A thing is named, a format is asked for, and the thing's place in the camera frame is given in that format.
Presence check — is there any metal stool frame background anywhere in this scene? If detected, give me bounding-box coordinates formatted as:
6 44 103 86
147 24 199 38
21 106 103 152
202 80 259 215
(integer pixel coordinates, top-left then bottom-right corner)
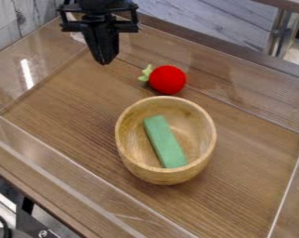
266 9 299 59

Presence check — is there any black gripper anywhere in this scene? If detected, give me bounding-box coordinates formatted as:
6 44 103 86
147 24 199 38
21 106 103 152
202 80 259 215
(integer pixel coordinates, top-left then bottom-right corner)
58 3 139 65

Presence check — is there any red plush strawberry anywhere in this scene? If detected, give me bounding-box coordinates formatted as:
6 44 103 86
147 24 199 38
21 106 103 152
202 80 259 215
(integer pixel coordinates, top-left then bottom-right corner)
138 64 186 95

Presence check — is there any green rectangular block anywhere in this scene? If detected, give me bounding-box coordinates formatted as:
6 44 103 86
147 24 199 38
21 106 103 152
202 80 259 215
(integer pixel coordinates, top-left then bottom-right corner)
143 115 187 168

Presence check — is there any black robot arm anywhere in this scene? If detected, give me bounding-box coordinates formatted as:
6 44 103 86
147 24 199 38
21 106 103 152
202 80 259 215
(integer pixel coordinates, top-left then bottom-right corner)
57 0 139 65

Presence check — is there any wooden bowl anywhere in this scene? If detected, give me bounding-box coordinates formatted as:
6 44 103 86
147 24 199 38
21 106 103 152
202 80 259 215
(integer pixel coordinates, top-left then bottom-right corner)
114 96 217 185

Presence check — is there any black table leg clamp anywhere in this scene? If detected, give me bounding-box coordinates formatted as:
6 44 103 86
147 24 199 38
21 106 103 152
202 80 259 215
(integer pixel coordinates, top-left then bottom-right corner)
15 196 61 238

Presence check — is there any clear acrylic tray wall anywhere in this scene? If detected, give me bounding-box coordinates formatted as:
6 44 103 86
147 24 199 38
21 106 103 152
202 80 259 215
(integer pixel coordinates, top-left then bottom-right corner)
0 114 194 238

